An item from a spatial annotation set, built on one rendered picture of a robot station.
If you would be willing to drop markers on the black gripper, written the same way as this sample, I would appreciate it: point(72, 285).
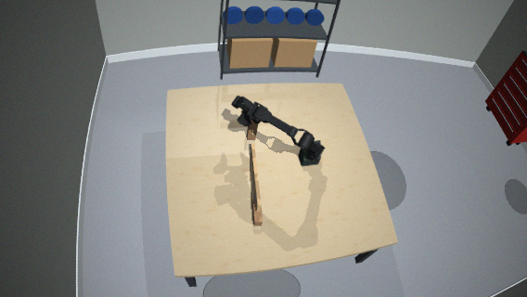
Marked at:
point(234, 104)

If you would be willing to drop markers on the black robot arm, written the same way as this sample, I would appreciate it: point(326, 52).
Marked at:
point(263, 114)

